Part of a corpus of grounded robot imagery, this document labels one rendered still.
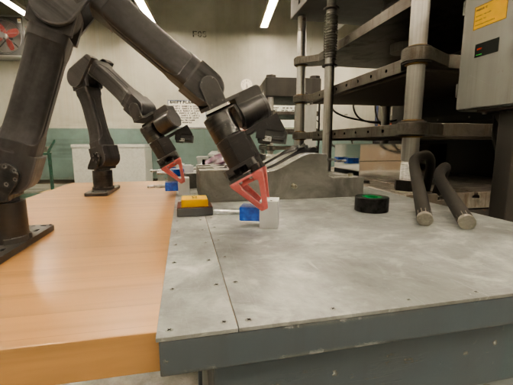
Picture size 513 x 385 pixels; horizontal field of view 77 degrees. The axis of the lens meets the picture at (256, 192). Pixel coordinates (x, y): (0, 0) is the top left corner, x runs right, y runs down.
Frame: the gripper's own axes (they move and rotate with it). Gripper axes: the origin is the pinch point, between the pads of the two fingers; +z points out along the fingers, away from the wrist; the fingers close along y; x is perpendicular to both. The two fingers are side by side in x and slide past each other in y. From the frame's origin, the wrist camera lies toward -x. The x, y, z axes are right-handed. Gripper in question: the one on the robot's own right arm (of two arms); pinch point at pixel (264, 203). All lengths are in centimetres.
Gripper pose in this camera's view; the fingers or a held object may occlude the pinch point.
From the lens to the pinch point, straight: 64.0
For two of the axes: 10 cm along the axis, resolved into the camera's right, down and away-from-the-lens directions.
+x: -8.7, 4.6, 1.7
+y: 1.1, -1.5, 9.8
